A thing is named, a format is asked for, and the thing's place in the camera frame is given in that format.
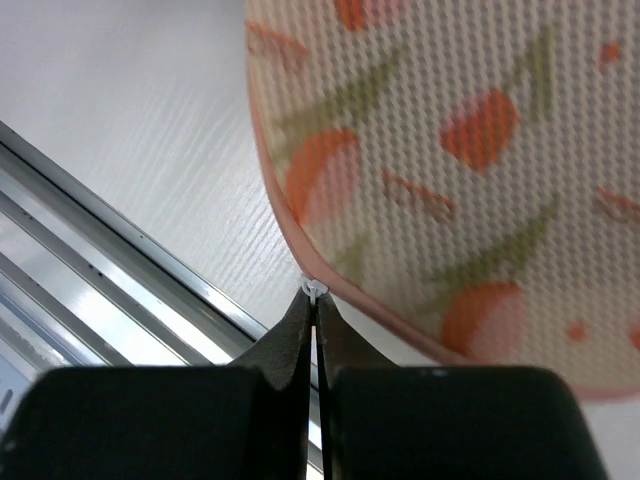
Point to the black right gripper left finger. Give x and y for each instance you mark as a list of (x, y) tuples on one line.
[(244, 420)]

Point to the white zipper pull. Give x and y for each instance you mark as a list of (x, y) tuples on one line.
[(314, 289)]

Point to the aluminium front rail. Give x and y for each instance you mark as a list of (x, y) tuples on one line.
[(81, 286)]

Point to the floral mesh laundry bag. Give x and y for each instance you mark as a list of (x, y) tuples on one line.
[(464, 172)]

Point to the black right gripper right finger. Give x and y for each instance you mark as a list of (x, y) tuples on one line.
[(383, 421)]

